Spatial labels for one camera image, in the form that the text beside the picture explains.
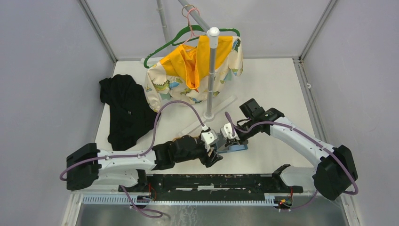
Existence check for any yellow box of cards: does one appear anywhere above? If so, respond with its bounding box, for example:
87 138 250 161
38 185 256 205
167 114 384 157
172 135 199 141

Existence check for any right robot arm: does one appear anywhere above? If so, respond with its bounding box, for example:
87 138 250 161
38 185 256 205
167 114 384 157
221 99 359 201

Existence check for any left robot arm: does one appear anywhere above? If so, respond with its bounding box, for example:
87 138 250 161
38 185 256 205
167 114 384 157
60 136 223 192

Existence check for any yellow dinosaur print shirt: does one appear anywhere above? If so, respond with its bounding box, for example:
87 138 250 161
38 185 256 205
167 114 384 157
144 36 243 112

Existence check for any black garment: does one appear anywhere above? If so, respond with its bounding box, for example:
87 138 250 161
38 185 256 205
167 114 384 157
99 74 157 151

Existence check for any white clothes rack stand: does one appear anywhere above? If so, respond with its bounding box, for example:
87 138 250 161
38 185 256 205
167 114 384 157
149 0 237 137

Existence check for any pink clothes hanger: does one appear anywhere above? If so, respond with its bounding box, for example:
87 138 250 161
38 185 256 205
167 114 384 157
182 4 200 45

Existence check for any green clothes hanger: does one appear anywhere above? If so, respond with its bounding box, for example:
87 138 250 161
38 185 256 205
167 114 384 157
143 25 240 69

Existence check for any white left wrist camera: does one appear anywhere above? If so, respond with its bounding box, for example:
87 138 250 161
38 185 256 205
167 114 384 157
200 125 219 152

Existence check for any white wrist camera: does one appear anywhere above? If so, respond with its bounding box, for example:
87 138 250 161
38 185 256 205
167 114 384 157
200 125 219 152
220 123 239 140

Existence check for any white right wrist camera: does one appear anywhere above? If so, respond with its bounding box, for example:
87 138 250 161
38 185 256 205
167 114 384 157
220 123 239 140

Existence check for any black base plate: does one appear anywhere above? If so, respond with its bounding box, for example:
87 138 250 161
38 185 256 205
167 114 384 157
126 173 303 202

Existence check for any white slotted cable duct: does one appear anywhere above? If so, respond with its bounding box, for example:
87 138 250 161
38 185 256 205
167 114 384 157
82 194 278 207

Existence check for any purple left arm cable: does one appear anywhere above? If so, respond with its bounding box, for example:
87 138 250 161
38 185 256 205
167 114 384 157
59 100 209 219

